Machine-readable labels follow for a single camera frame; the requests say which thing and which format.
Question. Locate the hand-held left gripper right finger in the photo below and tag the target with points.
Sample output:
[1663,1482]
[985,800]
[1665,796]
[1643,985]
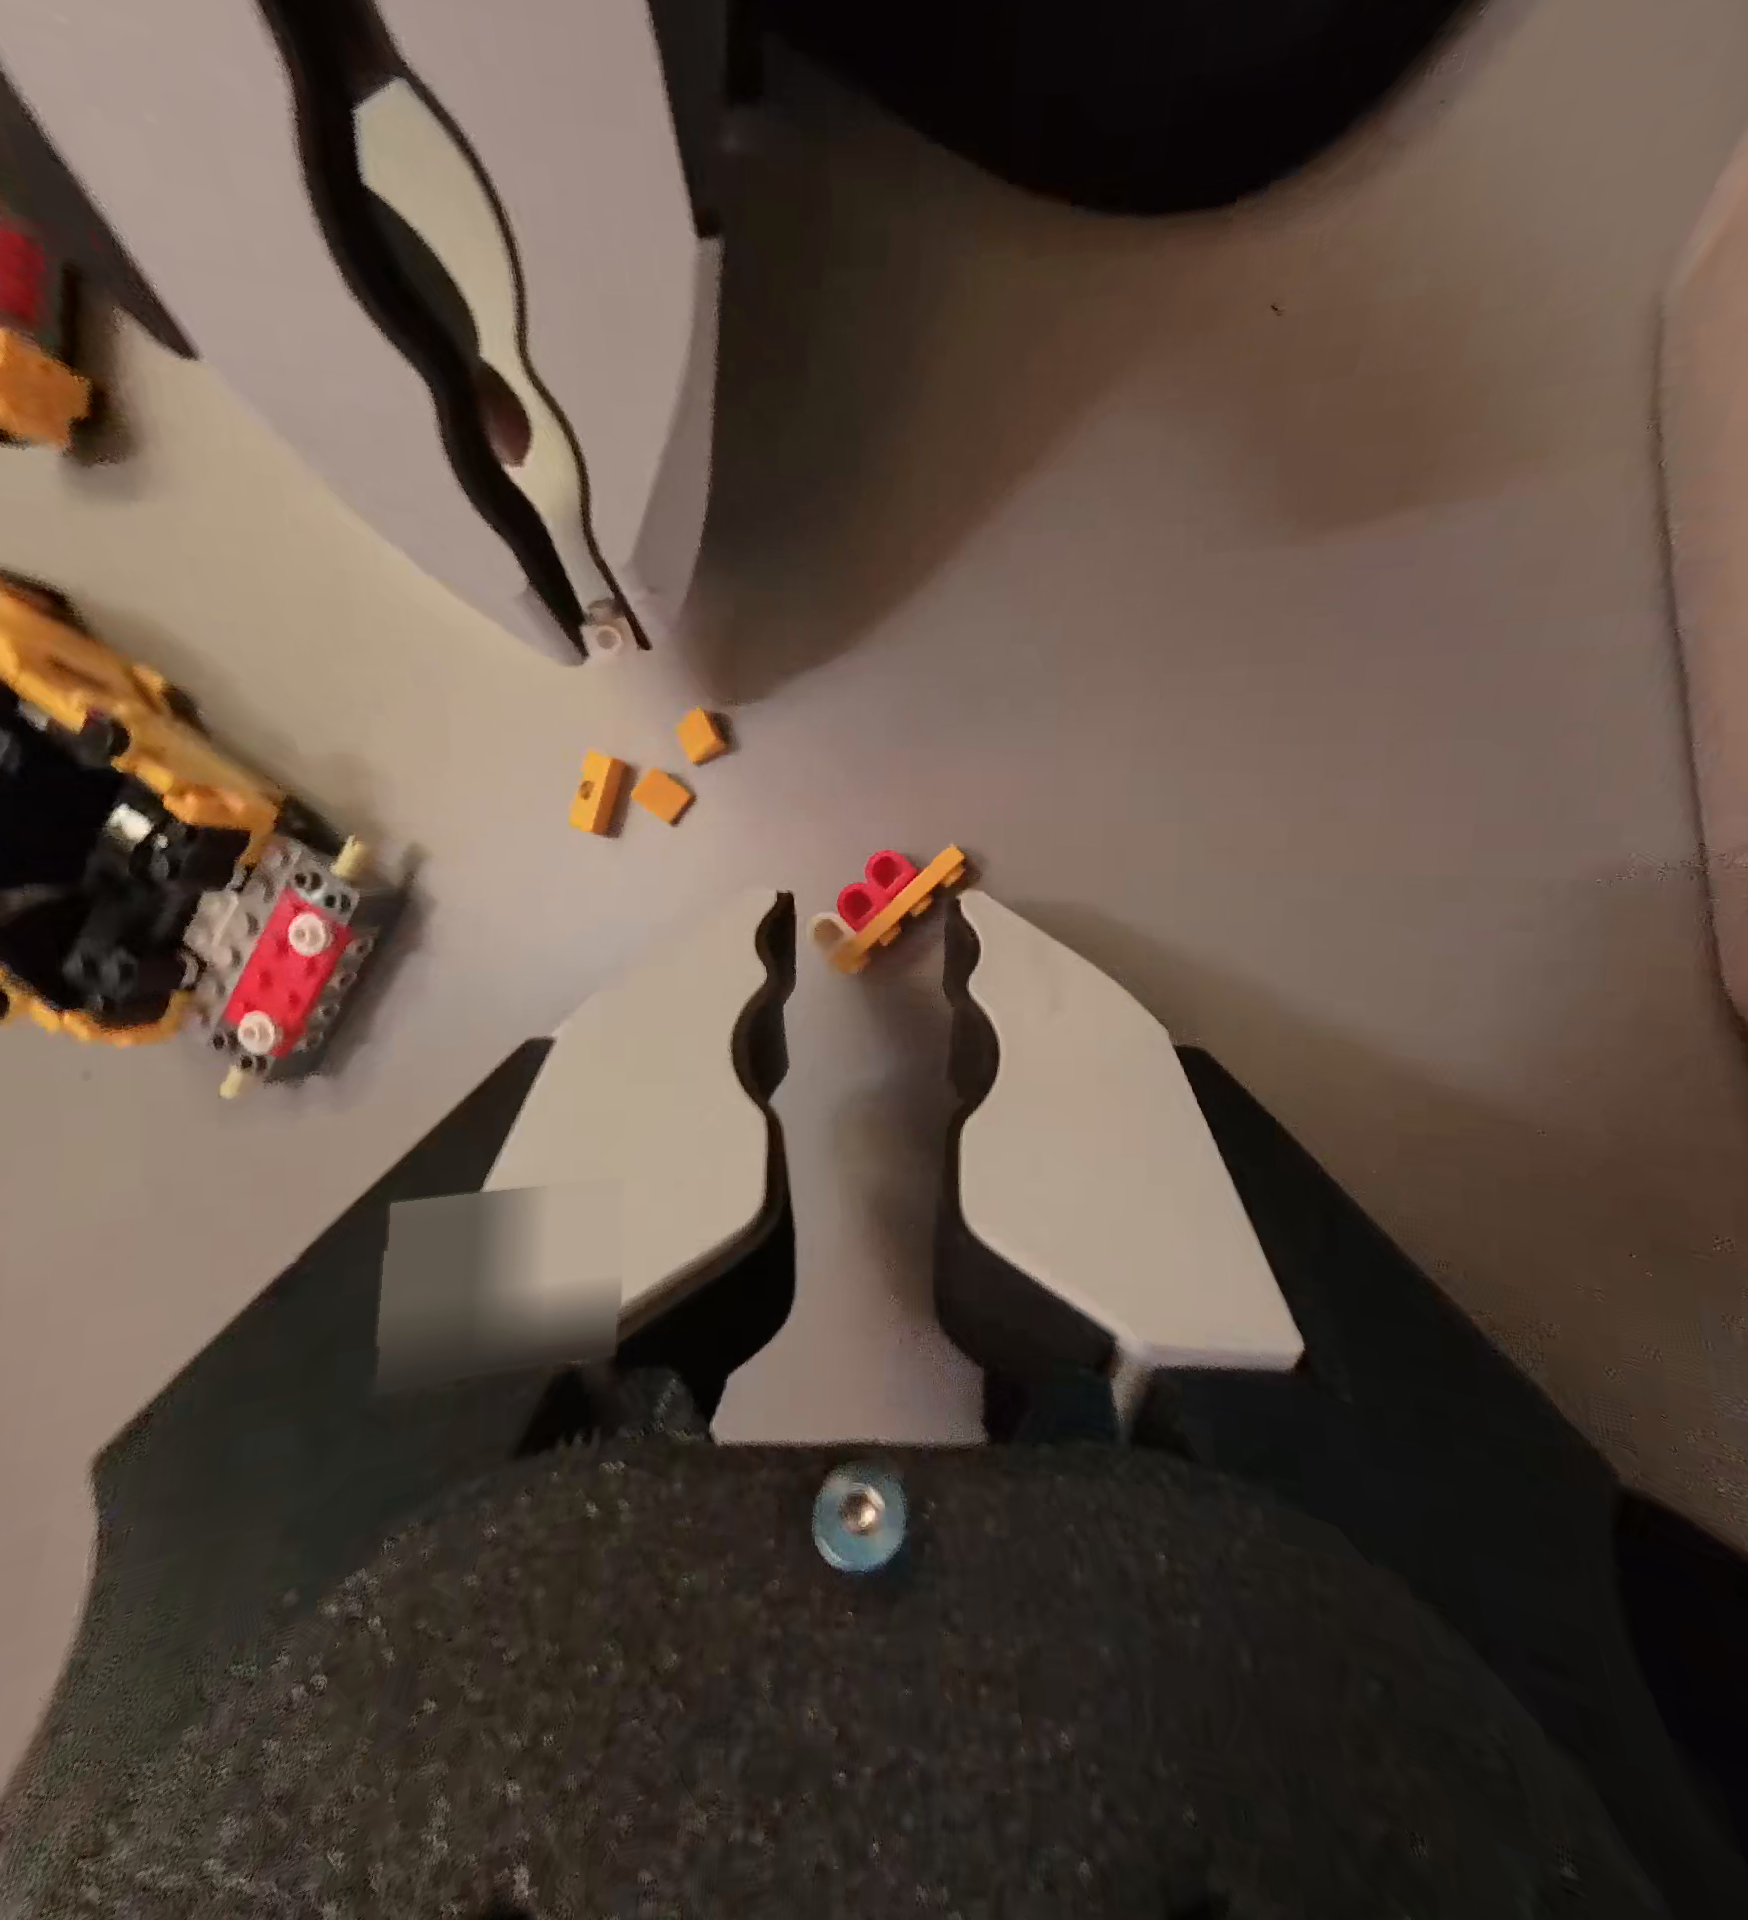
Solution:
[1114,1185]

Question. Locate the orange lego frame piece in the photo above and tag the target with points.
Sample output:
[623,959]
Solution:
[5,384]

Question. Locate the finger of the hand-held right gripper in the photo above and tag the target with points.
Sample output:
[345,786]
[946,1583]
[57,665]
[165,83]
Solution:
[185,196]
[604,226]

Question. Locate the yellow lego car model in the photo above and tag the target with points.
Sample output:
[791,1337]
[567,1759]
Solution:
[109,781]

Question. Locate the white round lego stud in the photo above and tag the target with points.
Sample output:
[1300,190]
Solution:
[606,637]

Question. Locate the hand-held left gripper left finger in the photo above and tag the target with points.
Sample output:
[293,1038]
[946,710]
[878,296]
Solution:
[650,1094]

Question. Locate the printed orange lego tile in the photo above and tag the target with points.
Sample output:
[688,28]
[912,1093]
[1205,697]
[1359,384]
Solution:
[596,792]

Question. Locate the orange and red lego assembly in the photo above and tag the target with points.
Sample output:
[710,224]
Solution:
[874,900]

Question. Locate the small orange lego tile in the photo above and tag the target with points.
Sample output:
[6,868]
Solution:
[702,735]
[662,794]

